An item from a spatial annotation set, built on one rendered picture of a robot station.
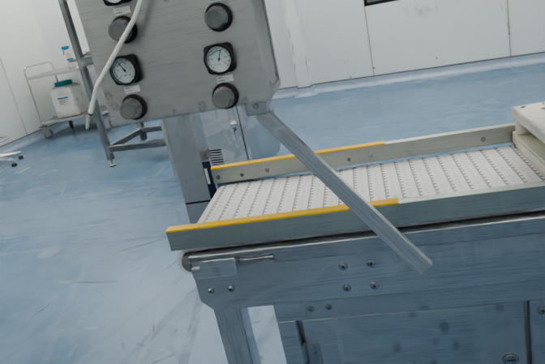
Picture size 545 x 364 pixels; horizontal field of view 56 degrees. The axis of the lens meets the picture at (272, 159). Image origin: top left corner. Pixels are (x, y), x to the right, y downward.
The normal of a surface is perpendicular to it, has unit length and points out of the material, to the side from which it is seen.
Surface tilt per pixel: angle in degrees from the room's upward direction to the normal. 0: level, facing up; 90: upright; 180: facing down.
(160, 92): 90
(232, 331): 90
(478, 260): 90
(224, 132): 90
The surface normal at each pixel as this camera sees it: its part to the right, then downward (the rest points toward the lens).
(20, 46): 0.93, -0.08
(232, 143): -0.33, 0.37
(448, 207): -0.13, 0.33
